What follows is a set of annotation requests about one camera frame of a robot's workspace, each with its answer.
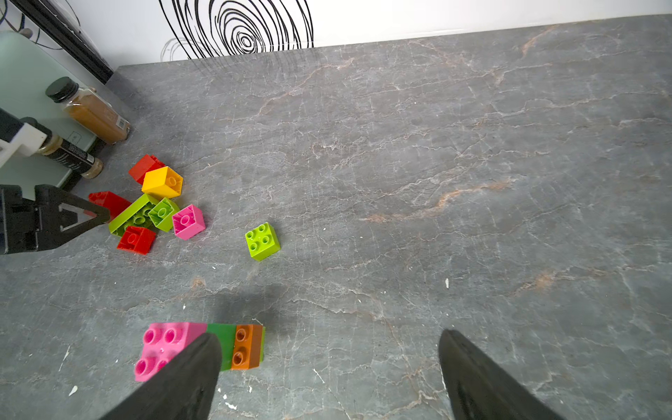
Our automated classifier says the dark pepper jar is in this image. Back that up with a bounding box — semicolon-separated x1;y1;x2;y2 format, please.
21;117;104;180

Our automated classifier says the mint green toaster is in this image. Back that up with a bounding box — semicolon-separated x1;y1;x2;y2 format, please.
1;31;98;200

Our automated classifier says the lime green lego brick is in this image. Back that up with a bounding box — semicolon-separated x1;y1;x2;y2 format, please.
245;222;281;262

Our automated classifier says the pink lego brick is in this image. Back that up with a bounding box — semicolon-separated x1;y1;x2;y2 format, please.
134;322;207;383

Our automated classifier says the orange lego brick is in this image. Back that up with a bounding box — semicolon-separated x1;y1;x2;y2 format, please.
231;325;264;370

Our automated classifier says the magenta lego brick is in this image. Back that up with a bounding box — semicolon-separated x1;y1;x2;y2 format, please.
173;205;206;241

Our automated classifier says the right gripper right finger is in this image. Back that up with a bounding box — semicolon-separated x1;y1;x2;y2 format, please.
439;329;561;419

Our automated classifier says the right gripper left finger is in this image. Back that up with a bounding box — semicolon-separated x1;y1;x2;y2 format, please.
103;334;222;419

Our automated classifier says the long green lego brick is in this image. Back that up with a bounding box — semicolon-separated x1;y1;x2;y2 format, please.
108;194;159;237

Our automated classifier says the small red lego brick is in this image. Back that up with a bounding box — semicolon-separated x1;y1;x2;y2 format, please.
117;226;157;256

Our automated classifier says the yellow lego brick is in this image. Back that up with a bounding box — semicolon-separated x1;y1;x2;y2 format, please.
142;166;184;199

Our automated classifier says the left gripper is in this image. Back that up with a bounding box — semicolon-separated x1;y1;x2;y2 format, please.
1;185;111;255

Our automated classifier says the dark green lego brick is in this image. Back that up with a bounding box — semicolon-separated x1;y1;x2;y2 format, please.
206;324;265;371

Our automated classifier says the small green lego brick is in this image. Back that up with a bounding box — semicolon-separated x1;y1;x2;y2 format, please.
149;198;180;232

